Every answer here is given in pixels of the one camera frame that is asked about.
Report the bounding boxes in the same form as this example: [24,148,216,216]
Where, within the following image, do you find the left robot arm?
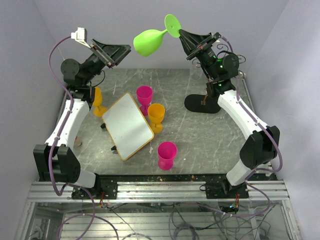
[33,39,131,199]

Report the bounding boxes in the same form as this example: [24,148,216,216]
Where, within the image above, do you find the pink wine glass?
[136,85,153,116]
[157,141,178,171]

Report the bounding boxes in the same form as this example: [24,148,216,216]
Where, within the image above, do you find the aluminium mounting rail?
[27,180,290,203]

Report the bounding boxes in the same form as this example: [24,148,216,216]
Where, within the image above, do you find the green wine glass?
[133,14,182,57]

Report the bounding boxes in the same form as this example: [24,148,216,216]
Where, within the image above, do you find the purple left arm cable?
[48,34,118,238]

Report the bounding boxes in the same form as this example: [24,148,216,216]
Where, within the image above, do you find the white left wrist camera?
[70,27,91,49]

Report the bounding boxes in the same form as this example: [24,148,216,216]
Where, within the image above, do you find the orange wine glass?
[147,103,165,134]
[92,86,107,117]

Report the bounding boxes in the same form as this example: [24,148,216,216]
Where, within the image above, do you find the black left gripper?
[83,38,132,85]

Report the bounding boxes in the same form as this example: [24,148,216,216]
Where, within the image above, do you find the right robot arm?
[178,29,280,198]

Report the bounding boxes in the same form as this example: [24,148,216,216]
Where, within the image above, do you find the copper wire glass rack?
[184,41,247,114]

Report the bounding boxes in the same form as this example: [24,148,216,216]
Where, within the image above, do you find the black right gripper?
[176,30,219,81]

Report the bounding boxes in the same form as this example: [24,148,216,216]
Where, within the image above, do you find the pink wine glass front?
[157,141,178,171]

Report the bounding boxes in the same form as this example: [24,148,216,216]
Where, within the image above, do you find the pink-capped bottle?
[74,137,82,147]

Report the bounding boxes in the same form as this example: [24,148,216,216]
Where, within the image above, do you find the yellow-framed whiteboard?
[102,92,155,161]

